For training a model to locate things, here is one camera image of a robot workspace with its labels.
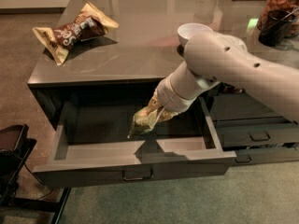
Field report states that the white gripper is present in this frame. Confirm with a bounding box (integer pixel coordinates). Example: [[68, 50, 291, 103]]
[[154, 77, 200, 114]]

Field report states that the green jalapeno chip bag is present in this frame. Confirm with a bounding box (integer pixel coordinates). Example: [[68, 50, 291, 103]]
[[128, 91, 178, 138]]

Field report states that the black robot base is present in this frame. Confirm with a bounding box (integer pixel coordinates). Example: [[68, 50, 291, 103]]
[[0, 124, 71, 224]]

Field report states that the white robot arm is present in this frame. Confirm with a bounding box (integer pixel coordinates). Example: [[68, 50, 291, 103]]
[[156, 31, 299, 123]]

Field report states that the snack bag in right drawer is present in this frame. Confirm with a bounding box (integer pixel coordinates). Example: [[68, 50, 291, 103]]
[[222, 84, 243, 93]]

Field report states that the closed right middle drawer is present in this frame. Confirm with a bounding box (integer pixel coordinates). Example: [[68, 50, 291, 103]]
[[216, 123, 299, 147]]

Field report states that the closed drawer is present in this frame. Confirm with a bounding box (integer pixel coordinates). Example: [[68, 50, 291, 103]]
[[233, 147, 299, 166], [216, 123, 299, 147]]

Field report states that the closed right bottom drawer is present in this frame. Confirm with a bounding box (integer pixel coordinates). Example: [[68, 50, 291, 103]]
[[233, 147, 299, 166]]

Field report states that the open grey top drawer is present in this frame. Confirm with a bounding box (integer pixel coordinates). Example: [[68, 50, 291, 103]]
[[34, 98, 236, 188]]

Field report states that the brown and yellow chip bag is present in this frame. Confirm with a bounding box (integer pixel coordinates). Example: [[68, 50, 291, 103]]
[[32, 2, 119, 65]]

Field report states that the white ceramic bowl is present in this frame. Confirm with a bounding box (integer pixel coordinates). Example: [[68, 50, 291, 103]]
[[178, 23, 213, 48]]

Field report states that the grey counter cabinet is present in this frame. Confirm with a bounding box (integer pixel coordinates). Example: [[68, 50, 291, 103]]
[[27, 0, 299, 189]]

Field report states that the dark cup on counter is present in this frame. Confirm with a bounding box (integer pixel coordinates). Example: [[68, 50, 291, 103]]
[[259, 10, 295, 47]]

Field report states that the glass jar of nuts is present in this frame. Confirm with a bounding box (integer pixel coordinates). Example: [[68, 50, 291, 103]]
[[257, 0, 299, 38]]

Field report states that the metal drawer handle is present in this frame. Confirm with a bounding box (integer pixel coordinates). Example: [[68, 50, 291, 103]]
[[121, 169, 153, 182]]

